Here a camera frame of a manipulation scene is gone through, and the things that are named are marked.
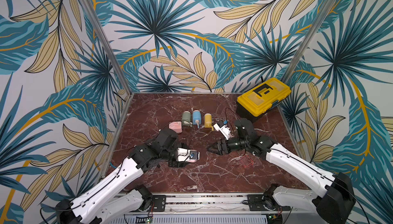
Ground pink sharpener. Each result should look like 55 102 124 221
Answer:
184 150 200 163
168 121 183 134

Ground red transparent tray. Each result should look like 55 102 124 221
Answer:
240 156 254 168

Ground yellow pencil sharpener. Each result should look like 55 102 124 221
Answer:
204 113 214 131

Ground blue pencil sharpener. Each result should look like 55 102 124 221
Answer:
192 110 202 129

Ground green pencil sharpener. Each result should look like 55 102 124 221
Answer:
181 111 193 127

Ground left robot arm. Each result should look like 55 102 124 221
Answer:
40 128 200 224

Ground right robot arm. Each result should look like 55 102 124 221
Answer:
207 118 356 224

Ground pink sharpener back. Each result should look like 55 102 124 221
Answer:
168 121 183 134

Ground yellow black toolbox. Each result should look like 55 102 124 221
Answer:
236 77 292 123

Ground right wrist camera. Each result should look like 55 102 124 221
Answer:
213 121 233 140

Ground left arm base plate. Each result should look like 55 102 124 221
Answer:
137 195 167 212

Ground aluminium front rail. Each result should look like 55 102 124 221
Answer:
72 192 341 224

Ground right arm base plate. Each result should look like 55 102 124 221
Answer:
243 194 291 212

